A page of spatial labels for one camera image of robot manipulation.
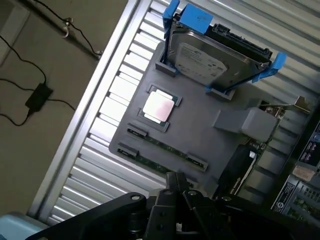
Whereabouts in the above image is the green RAM stick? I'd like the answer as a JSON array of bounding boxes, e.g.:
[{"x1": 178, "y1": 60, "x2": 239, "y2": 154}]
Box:
[
  {"x1": 118, "y1": 147, "x2": 176, "y2": 175},
  {"x1": 126, "y1": 127, "x2": 209, "y2": 169}
]

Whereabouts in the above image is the black graphics card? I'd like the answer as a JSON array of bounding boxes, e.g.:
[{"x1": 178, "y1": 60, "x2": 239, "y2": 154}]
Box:
[{"x1": 214, "y1": 96, "x2": 311, "y2": 201}]

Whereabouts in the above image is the grey plastic parts rack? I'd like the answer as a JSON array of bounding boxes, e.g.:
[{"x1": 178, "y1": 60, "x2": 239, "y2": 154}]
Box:
[{"x1": 109, "y1": 41, "x2": 278, "y2": 198}]

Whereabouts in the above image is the silver CPU chip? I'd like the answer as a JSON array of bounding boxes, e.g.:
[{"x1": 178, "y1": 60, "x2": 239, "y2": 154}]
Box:
[{"x1": 141, "y1": 90, "x2": 180, "y2": 125}]

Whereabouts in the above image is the open PC case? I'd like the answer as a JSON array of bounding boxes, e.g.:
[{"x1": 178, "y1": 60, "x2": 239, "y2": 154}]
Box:
[{"x1": 270, "y1": 109, "x2": 320, "y2": 218}]

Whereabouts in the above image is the light blue plastic cover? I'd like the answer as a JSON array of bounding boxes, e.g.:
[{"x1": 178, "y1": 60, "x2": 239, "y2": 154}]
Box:
[{"x1": 0, "y1": 211, "x2": 50, "y2": 240}]

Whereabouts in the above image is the silver hard disk drive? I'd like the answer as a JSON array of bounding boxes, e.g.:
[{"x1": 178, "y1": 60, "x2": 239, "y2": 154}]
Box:
[{"x1": 166, "y1": 23, "x2": 273, "y2": 86}]

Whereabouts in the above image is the black power adapter brick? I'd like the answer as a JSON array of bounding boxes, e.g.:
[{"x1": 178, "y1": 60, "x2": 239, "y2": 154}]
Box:
[{"x1": 24, "y1": 82, "x2": 54, "y2": 114}]

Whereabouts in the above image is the blue plastic disk caddy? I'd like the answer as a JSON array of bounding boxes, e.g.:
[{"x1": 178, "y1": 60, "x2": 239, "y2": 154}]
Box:
[{"x1": 159, "y1": 0, "x2": 286, "y2": 94}]

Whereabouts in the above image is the black power adapter with cable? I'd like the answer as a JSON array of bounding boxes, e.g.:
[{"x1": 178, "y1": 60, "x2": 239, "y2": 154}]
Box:
[{"x1": 0, "y1": 34, "x2": 76, "y2": 127}]

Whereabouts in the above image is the thin black floor cable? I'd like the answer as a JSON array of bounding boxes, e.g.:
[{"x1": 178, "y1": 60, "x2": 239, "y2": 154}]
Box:
[{"x1": 31, "y1": 0, "x2": 104, "y2": 55}]

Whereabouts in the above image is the small metal hook bracket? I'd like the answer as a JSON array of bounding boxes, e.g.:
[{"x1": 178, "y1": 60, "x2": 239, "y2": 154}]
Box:
[{"x1": 59, "y1": 17, "x2": 74, "y2": 39}]

